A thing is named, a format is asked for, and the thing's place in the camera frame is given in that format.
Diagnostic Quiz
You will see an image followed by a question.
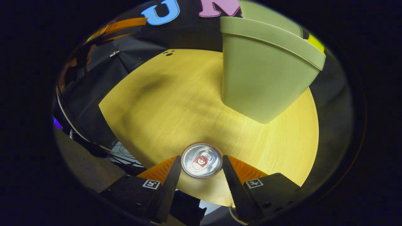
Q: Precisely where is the black backdrop cloth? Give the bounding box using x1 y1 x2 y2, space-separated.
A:
57 0 355 201

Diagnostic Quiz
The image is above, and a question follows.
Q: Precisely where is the wooden desktop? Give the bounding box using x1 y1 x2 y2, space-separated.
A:
98 49 319 207

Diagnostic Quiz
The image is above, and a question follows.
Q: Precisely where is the white cable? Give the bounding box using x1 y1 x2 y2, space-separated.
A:
56 89 143 165

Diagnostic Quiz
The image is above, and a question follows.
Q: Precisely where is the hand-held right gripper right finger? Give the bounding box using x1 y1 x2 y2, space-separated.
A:
222 155 302 223

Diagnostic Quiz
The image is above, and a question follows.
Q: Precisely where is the pale green desktop garbage bin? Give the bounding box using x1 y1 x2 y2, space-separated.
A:
220 0 326 124

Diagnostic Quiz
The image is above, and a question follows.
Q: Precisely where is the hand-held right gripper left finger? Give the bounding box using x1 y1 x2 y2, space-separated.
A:
100 155 182 223

